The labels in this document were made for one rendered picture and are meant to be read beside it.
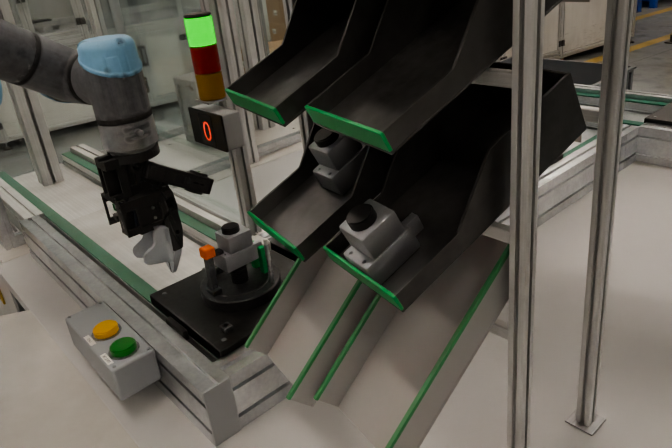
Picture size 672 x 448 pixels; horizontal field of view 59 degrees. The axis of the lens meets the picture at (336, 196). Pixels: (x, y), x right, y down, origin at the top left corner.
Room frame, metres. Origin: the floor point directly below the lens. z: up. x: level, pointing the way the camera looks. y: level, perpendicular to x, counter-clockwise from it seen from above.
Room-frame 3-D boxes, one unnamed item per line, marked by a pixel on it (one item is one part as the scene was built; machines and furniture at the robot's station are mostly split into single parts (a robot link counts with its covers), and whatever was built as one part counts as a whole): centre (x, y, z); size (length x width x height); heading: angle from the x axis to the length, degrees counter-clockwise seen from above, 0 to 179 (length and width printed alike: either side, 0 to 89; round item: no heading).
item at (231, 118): (1.12, 0.21, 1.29); 0.12 x 0.05 x 0.25; 39
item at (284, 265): (0.90, 0.18, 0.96); 0.24 x 0.24 x 0.02; 39
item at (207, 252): (0.87, 0.21, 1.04); 0.04 x 0.02 x 0.08; 129
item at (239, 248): (0.91, 0.17, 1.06); 0.08 x 0.04 x 0.07; 129
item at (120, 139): (0.82, 0.28, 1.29); 0.08 x 0.08 x 0.05
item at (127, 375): (0.83, 0.40, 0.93); 0.21 x 0.07 x 0.06; 39
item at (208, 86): (1.12, 0.21, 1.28); 0.05 x 0.05 x 0.05
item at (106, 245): (1.15, 0.35, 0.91); 0.84 x 0.28 x 0.10; 39
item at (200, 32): (1.12, 0.21, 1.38); 0.05 x 0.05 x 0.05
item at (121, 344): (0.78, 0.36, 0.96); 0.04 x 0.04 x 0.02
